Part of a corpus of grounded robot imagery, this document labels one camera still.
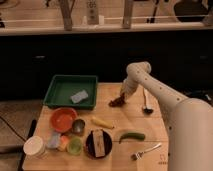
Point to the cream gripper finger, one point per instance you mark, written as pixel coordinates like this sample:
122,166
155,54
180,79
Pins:
123,97

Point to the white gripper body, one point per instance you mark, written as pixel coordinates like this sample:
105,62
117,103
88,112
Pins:
128,88

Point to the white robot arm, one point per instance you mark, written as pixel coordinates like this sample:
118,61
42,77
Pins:
190,120

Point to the light blue sponge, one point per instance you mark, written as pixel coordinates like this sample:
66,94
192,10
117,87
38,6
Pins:
79,96

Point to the brown wooden block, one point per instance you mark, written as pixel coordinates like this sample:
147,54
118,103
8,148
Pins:
98,140

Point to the black round plate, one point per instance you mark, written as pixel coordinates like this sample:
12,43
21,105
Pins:
90,145

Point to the silver fork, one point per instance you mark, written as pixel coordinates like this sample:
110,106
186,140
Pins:
139,154

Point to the green plastic tray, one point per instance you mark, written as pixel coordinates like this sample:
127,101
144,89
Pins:
63,87

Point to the orange bowl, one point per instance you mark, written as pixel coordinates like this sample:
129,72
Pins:
61,119

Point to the green plastic cup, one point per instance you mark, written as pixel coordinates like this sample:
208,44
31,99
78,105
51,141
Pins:
74,147

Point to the orange yellow toy piece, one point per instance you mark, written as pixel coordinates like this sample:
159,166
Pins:
64,140

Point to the grey blue small block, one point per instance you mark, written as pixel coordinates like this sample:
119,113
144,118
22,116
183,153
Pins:
54,140

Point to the white paper cup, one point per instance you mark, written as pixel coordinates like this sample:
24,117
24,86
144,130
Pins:
34,146

